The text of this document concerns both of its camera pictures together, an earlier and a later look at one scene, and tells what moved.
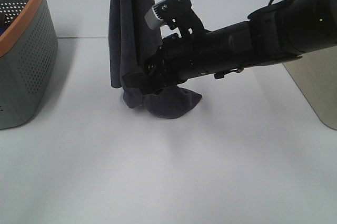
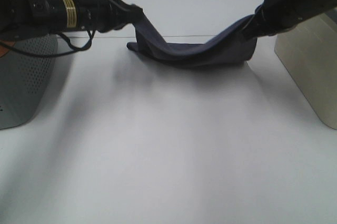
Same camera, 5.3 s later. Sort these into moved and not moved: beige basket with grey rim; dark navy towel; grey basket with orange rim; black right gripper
Moved: dark navy towel; black right gripper
Not moved: beige basket with grey rim; grey basket with orange rim
